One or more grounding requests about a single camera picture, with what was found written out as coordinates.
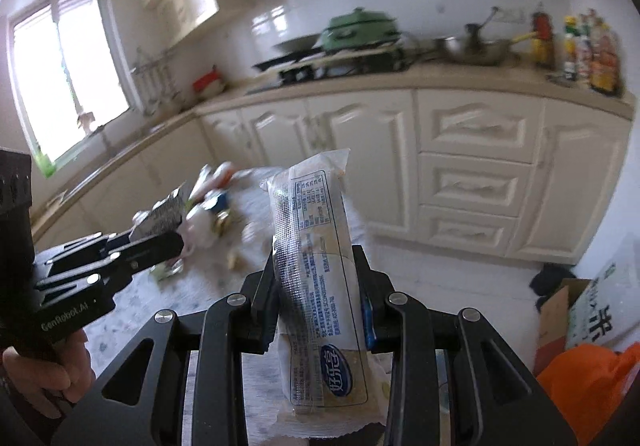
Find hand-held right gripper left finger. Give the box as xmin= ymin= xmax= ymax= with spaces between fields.
xmin=50 ymin=246 xmax=281 ymax=446

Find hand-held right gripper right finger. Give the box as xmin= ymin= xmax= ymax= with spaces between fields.
xmin=351 ymin=243 xmax=591 ymax=446

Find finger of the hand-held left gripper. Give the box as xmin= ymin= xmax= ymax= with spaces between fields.
xmin=35 ymin=230 xmax=185 ymax=295
xmin=46 ymin=232 xmax=132 ymax=273

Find clear plastic snack wrapper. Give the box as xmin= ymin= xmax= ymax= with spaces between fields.
xmin=260 ymin=149 xmax=391 ymax=439

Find person's left hand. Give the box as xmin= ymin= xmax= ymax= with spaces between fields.
xmin=0 ymin=326 xmax=96 ymax=407

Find pile of plastic wrappers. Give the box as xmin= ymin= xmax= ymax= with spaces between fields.
xmin=185 ymin=161 xmax=281 ymax=272

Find dish rack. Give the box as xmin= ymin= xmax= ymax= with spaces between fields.
xmin=132 ymin=49 xmax=181 ymax=114

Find red white container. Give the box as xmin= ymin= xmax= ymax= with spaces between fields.
xmin=194 ymin=66 xmax=226 ymax=94

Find window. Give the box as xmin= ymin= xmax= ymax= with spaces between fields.
xmin=7 ymin=0 xmax=133 ymax=164

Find cardboard box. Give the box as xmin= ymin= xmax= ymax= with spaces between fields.
xmin=535 ymin=279 xmax=593 ymax=377

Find dark cloth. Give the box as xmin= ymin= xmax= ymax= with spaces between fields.
xmin=530 ymin=263 xmax=576 ymax=309

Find cream base cabinets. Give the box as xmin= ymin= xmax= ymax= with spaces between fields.
xmin=30 ymin=89 xmax=633 ymax=267

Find orange plastic bag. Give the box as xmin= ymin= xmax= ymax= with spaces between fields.
xmin=537 ymin=343 xmax=640 ymax=446

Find black gas stove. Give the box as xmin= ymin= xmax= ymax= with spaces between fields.
xmin=247 ymin=49 xmax=408 ymax=87

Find white rice bag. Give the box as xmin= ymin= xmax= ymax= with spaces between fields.
xmin=565 ymin=236 xmax=640 ymax=352

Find wooden board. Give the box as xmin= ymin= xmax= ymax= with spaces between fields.
xmin=300 ymin=49 xmax=401 ymax=64

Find steel mixing bowl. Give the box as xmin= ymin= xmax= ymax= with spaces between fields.
xmin=435 ymin=36 xmax=521 ymax=67

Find green enamel pot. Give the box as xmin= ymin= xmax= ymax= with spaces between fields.
xmin=320 ymin=7 xmax=403 ymax=52

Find small pot with ladle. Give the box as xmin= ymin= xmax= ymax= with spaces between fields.
xmin=465 ymin=6 xmax=501 ymax=44

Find yellow capped seasoning bottle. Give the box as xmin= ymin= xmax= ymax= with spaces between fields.
xmin=562 ymin=16 xmax=583 ymax=77

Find slim seasoning bottle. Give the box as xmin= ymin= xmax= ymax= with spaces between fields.
xmin=580 ymin=11 xmax=601 ymax=87

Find cooking oil bottle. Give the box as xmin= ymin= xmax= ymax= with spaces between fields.
xmin=590 ymin=24 xmax=623 ymax=94

